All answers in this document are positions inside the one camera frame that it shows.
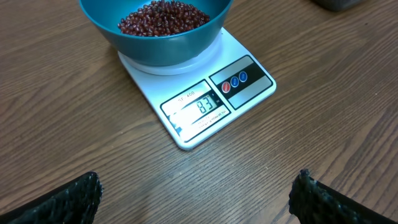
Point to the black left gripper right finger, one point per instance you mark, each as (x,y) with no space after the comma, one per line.
(313,202)

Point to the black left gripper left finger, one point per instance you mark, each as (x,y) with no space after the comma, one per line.
(74,202)

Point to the white digital kitchen scale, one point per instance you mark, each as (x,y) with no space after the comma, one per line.
(197,98)

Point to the blue bowl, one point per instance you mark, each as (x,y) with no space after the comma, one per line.
(155,51)

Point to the red adzuki beans in bowl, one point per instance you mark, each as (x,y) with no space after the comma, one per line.
(163,18)

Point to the clear plastic bean container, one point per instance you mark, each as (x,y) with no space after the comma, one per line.
(337,5)

